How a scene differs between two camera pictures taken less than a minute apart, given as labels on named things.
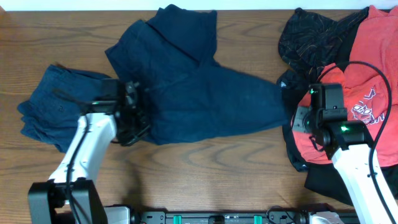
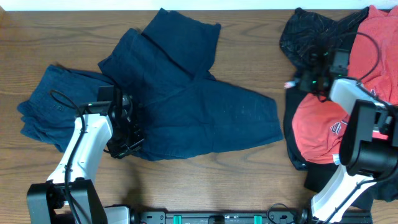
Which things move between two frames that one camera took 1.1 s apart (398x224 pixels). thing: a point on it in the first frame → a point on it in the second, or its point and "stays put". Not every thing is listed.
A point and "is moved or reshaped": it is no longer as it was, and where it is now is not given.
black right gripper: (298, 123) → (306, 86)
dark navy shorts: (189, 96) is moved or reshaped
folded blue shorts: (52, 116) stays put
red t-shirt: (363, 92) stays put
